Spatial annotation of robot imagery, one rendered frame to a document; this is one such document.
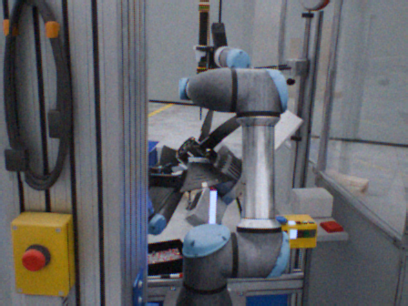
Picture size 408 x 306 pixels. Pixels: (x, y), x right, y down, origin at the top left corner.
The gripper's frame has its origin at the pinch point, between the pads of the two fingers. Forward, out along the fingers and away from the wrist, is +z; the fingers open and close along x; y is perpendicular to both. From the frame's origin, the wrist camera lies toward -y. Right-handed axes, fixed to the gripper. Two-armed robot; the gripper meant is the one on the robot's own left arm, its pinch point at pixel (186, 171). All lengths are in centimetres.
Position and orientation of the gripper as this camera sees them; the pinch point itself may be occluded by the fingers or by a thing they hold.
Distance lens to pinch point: 198.3
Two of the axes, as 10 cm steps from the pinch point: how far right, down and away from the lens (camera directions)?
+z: 7.0, -1.8, 6.9
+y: -7.1, -1.2, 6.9
